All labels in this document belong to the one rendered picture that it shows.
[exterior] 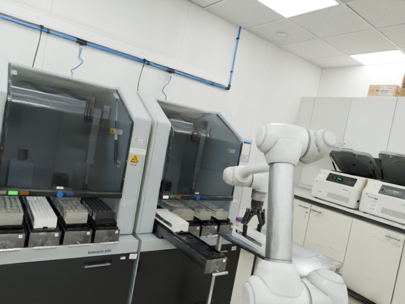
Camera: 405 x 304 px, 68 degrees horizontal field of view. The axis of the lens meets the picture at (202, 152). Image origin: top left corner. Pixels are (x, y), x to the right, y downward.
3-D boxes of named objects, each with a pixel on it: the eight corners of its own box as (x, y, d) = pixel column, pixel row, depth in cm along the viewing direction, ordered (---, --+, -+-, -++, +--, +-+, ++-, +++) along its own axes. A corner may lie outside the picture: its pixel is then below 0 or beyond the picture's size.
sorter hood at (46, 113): (-9, 172, 176) (6, 64, 173) (95, 178, 213) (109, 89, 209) (-7, 196, 135) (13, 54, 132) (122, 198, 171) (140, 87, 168)
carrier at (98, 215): (113, 221, 174) (114, 211, 173) (114, 222, 172) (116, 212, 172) (93, 221, 167) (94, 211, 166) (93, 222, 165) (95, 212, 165)
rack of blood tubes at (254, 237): (231, 234, 190) (232, 224, 189) (243, 233, 195) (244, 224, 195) (264, 254, 165) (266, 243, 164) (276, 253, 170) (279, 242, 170)
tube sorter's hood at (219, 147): (129, 181, 228) (143, 97, 224) (194, 184, 264) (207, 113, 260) (161, 199, 186) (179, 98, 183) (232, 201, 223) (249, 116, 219)
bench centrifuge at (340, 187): (308, 196, 371) (319, 145, 367) (337, 198, 406) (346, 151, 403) (352, 210, 325) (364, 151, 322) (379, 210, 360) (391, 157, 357)
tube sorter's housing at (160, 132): (77, 275, 263) (107, 91, 255) (161, 265, 313) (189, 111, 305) (122, 361, 178) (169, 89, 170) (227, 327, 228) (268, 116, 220)
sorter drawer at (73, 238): (41, 205, 205) (43, 192, 204) (63, 205, 213) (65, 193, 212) (64, 249, 146) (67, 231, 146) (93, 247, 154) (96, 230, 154)
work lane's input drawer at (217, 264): (144, 225, 201) (146, 212, 201) (162, 225, 210) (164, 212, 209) (209, 278, 143) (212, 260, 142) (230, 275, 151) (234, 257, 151)
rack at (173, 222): (150, 218, 199) (152, 208, 199) (164, 217, 205) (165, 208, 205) (173, 234, 175) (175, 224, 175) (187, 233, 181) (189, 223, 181)
